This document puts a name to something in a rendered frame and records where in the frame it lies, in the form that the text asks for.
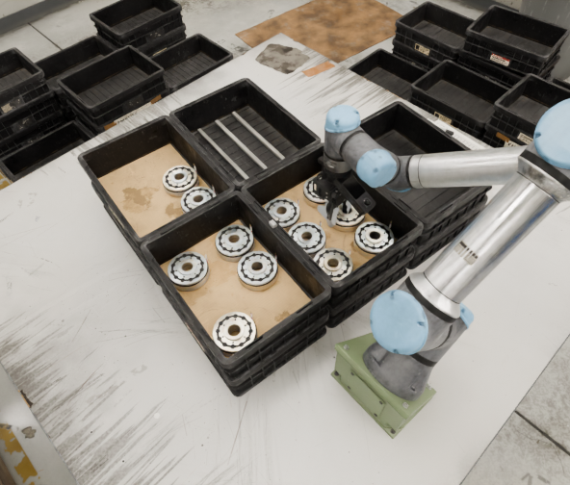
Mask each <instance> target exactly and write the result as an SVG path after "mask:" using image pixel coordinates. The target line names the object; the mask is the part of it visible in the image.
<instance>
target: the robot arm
mask: <svg viewBox="0 0 570 485"><path fill-rule="evenodd" d="M360 122H361V121H360V114H359V112H358V111H357V110H356V109H355V108H354V107H353V106H350V105H337V106H334V107H333V108H331V109H330V110H329V111H328V112H327V114H326V119H325V125H324V155H323V156H322V157H320V158H319V159H318V163H319V164H321V165H322V166H323V168H322V171H321V172H320V173H318V175H317V176H316V177H315V178H313V193H314V194H315V195H317V196H318V197H319V198H320V199H322V200H325V199H326V200H327V201H326V202H325V204H324V206H321V205H319V206H318V208H317V209H318V212H319V213H320V214H321V215H322V216H323V217H324V218H325V219H326V222H327V225H328V226H329V227H330V228H331V227H333V226H334V225H335V224H336V219H337V214H338V212H339V208H338V207H337V206H339V205H341V204H342V205H343V213H344V214H348V213H349V211H350V207H351V205H352V207H353V208H354V209H355V210H356V211H357V213H358V214H359V215H361V216H364V215H366V214H367V213H369V212H370V211H371V210H372V209H373V207H374V206H375V205H376V202H375V201H374V200H373V199H372V198H371V196H370V195H369V194H368V193H367V192H366V190H365V189H364V188H363V187H362V186H361V184H360V183H359V182H358V181H357V180H356V178H355V177H354V176H353V175H352V174H351V173H352V170H354V171H355V172H356V173H357V175H358V176H359V178H360V179H361V180H362V181H364V182H366V183H367V184H368V185H369V186H370V187H372V188H377V187H381V186H384V187H386V188H387V189H389V190H391V191H399V192H405V191H409V190H411V189H415V188H416V189H419V188H445V187H471V186H497V185H504V186H503V187H502V188H501V189H500V190H499V191H498V192H497V193H496V194H495V195H494V196H493V197H492V199H491V200H490V201H489V202H488V203H487V204H486V205H485V206H484V207H483V208H482V209H481V210H480V211H479V213H478V214H477V215H476V216H475V217H474V218H473V219H472V220H471V221H470V222H469V223H468V224H467V226H466V227H465V228H464V229H463V230H462V231H461V232H460V233H459V234H458V235H457V236H456V237H455V238H454V240H453V241H452V242H451V243H450V244H449V245H448V246H447V247H446V248H445V249H444V250H443V251H442V253H441V254H440V255H439V256H438V257H437V258H436V259H435V260H434V261H433V262H432V263H431V264H430V265H429V267H428V268H427V269H426V270H425V271H423V272H412V273H411V274H409V276H408V277H407V278H406V279H405V280H404V281H403V282H402V283H401V284H400V285H399V287H398V288H397V289H396V290H392V291H388V292H386V293H384V294H382V295H380V296H379V297H378V298H377V299H376V301H375V302H374V304H373V306H372V309H371V313H370V325H371V329H372V332H373V335H374V337H375V338H376V342H375V343H373V344H371V345H370V346H369V347H368V348H367V349H366V351H365V352H364V353H363V360H364V363H365V365H366V367H367V369H368V370H369V372H370V373H371V375H372V376H373V377H374V378H375V379H376V380H377V381H378V382H379V383H380V384H381V385H382V386H383V387H384V388H386V389H387V390H388V391H390V392H391V393H392V394H394V395H396V396H398V397H400V398H403V399H405V400H409V401H415V400H417V399H418V398H419V397H420V396H421V395H422V393H423V392H424V391H425V388H426V385H427V383H428V380H429V377H430V374H431V372H432V369H433V368H434V367H435V365H436V364H437V363H438V362H439V361H440V360H441V358H442V357H443V356H444V355H445V354H446V353H447V351H448V350H449V349H450V348H451V347H452V346H453V344H454V343H455V342H456V341H457V340H458V338H459V337H460V336H461V335H462V334H463V333H464V331H465V330H467V329H469V325H470V324H471V323H472V322H473V320H474V314H473V313H472V311H471V310H470V309H469V308H468V307H466V306H465V305H464V304H463V303H462V301H463V300H464V299H465V298H466V297H467V296H468V295H469V294H470V293H471V292H472V291H473V290H474V289H475V288H476V287H477V286H478V285H479V284H480V283H481V282H482V281H483V280H484V279H485V278H486V277H487V276H488V275H489V274H490V273H491V272H492V271H493V270H494V269H495V268H496V267H497V266H498V265H499V264H500V263H501V262H502V261H503V260H504V259H505V258H506V257H507V256H508V255H509V254H510V253H511V252H512V251H513V250H514V249H515V248H516V247H517V246H518V245H519V244H520V243H521V242H522V241H523V240H524V239H525V238H526V237H527V236H528V235H529V234H530V233H531V232H532V231H533V230H534V229H535V228H536V227H537V226H538V225H539V224H540V223H541V222H542V221H543V220H544V219H545V218H546V217H547V216H548V215H549V214H550V213H551V212H552V211H553V210H554V209H555V208H556V207H557V206H558V205H559V204H560V203H562V202H568V201H570V98H569V99H566V100H564V101H561V102H559V103H557V104H555V106H553V107H552V108H551V109H549V110H548V111H547V112H546V113H545V114H544V115H543V116H542V117H541V118H540V120H539V121H538V123H537V125H536V128H535V131H534V136H533V141H532V142H531V143H530V144H529V145H524V146H512V147H501V148H489V149H478V150H467V151H455V152H444V153H432V154H422V155H411V156H397V155H396V154H394V153H392V152H390V151H389V150H387V149H385V148H383V147H382V146H380V145H379V144H378V143H377V142H375V141H374V140H373V139H372V138H371V137H370V136H369V135H368V134H367V133H366V132H365V131H364V130H363V129H362V128H361V127H360ZM320 175H321V176H320ZM315 185H316V190H315Z"/></svg>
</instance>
